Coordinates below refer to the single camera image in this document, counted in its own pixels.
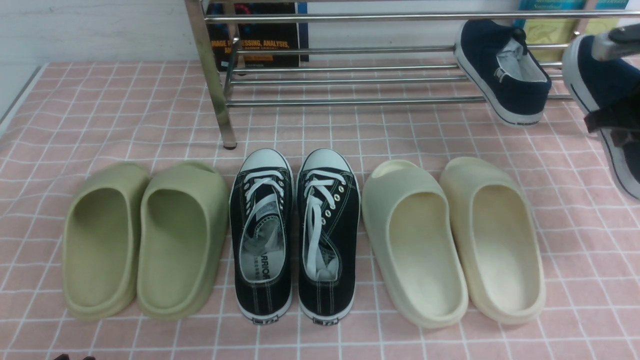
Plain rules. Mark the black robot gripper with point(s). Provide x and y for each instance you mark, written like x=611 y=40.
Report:
x=621 y=118

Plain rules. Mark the navy slip-on shoe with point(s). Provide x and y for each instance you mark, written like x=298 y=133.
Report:
x=496 y=59
x=595 y=85

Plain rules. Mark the stainless steel shoe rack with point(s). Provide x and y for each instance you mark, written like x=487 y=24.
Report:
x=220 y=86

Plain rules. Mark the teal and yellow book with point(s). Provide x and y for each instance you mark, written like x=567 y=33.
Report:
x=562 y=31

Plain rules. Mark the right cream slide slipper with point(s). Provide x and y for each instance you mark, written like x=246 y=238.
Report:
x=496 y=240

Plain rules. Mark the cream slide slipper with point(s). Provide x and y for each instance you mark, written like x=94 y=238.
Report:
x=496 y=240
x=407 y=220

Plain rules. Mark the left cream slide slipper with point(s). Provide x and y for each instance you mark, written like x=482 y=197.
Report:
x=407 y=220

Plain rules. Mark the right black canvas sneaker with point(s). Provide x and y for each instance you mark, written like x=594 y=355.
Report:
x=328 y=200

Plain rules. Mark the black canvas sneaker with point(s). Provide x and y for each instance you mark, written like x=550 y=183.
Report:
x=328 y=200
x=261 y=204

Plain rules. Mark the left black canvas sneaker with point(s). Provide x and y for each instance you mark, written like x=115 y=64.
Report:
x=261 y=204

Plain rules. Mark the black image processing book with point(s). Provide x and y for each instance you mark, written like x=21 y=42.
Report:
x=258 y=36

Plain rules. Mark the right green slide slipper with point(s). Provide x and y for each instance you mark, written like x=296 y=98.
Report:
x=184 y=217

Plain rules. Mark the green slide slipper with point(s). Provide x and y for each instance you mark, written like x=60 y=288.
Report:
x=101 y=242
x=184 y=217

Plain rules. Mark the left green slide slipper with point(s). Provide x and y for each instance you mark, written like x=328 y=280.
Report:
x=101 y=242

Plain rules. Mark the pink checkered tablecloth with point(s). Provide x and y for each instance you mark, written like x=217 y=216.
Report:
x=76 y=118

